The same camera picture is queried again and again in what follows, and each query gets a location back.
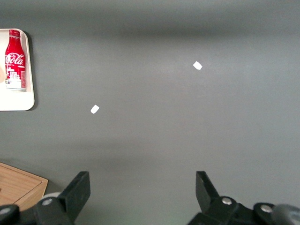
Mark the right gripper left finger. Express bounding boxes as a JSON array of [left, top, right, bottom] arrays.
[[32, 171, 91, 225]]

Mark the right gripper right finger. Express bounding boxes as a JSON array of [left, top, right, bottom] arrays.
[[187, 171, 277, 225]]

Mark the beige plastic tray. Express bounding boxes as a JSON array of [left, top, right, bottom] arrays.
[[0, 28, 36, 112]]

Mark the wooden drawer cabinet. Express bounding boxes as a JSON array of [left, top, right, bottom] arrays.
[[0, 162, 49, 211]]

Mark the red cola bottle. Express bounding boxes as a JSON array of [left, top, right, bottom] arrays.
[[4, 29, 27, 92]]

